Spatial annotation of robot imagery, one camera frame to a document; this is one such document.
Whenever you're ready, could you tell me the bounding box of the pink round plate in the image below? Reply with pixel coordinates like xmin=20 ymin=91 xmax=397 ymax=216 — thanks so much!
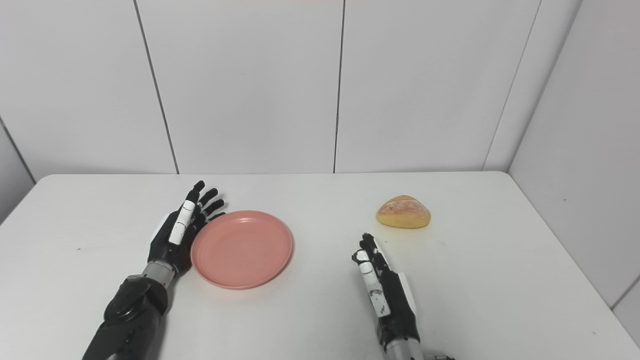
xmin=190 ymin=210 xmax=294 ymax=290

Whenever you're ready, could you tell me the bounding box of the golden bread roll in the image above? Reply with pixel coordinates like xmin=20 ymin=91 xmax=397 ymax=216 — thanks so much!
xmin=376 ymin=195 xmax=432 ymax=229

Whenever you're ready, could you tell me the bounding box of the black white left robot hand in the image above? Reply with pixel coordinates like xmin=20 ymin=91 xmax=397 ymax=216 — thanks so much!
xmin=148 ymin=180 xmax=227 ymax=275

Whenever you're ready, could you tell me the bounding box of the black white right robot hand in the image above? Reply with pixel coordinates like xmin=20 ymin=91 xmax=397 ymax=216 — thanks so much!
xmin=352 ymin=233 xmax=422 ymax=347

